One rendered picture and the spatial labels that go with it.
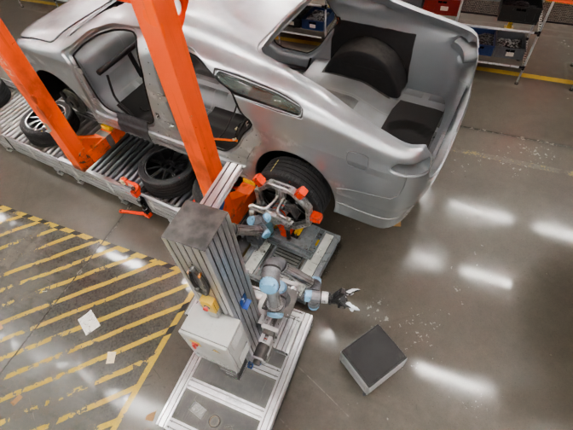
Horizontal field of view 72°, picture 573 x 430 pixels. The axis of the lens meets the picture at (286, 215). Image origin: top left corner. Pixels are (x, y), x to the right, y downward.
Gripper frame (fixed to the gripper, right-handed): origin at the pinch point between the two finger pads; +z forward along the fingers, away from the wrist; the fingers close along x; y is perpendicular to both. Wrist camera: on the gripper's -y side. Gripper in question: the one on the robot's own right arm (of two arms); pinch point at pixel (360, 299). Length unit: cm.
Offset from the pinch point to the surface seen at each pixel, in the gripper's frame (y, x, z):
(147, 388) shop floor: 129, 28, -173
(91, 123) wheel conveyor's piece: 63, -274, -354
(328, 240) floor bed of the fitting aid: 99, -132, -26
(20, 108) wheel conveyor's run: 59, -297, -473
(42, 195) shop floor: 102, -171, -384
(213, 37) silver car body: -97, -160, -123
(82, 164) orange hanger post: 40, -163, -297
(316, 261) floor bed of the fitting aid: 103, -106, -37
